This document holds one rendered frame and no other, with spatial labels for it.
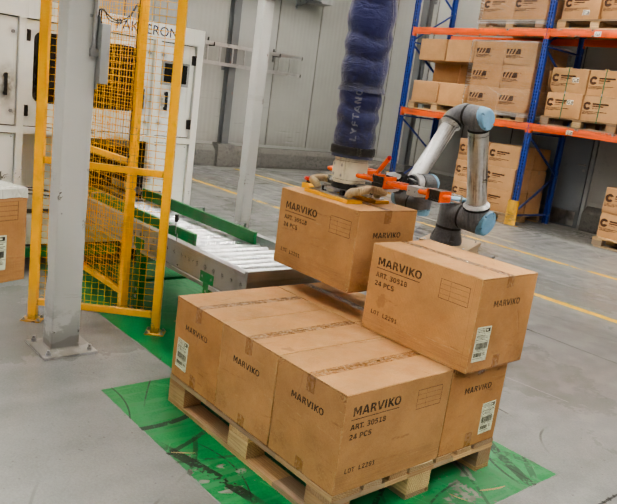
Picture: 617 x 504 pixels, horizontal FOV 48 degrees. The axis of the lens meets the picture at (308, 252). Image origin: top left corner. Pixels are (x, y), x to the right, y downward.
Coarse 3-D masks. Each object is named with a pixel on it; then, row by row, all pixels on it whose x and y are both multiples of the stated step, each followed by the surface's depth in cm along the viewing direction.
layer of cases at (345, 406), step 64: (192, 320) 320; (256, 320) 308; (320, 320) 320; (192, 384) 322; (256, 384) 283; (320, 384) 252; (384, 384) 256; (448, 384) 280; (320, 448) 254; (384, 448) 263; (448, 448) 292
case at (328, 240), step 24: (288, 192) 357; (288, 216) 358; (312, 216) 343; (336, 216) 329; (360, 216) 318; (384, 216) 328; (408, 216) 339; (288, 240) 359; (312, 240) 344; (336, 240) 330; (360, 240) 322; (384, 240) 332; (408, 240) 343; (288, 264) 360; (312, 264) 344; (336, 264) 330; (360, 264) 326; (360, 288) 330
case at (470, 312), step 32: (384, 256) 306; (416, 256) 293; (448, 256) 302; (480, 256) 312; (384, 288) 307; (416, 288) 293; (448, 288) 280; (480, 288) 269; (512, 288) 283; (384, 320) 308; (416, 320) 294; (448, 320) 281; (480, 320) 273; (512, 320) 289; (448, 352) 282; (480, 352) 279; (512, 352) 296
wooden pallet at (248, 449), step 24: (192, 408) 330; (216, 408) 307; (216, 432) 311; (240, 432) 293; (240, 456) 294; (264, 456) 296; (456, 456) 298; (480, 456) 311; (288, 480) 280; (384, 480) 270; (408, 480) 279
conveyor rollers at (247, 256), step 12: (156, 204) 555; (180, 216) 520; (192, 228) 486; (204, 228) 493; (204, 240) 452; (216, 240) 458; (228, 240) 464; (240, 240) 470; (216, 252) 427; (228, 252) 425; (240, 252) 430; (252, 252) 435; (264, 252) 441; (240, 264) 407; (252, 264) 404; (264, 264) 409; (276, 264) 414
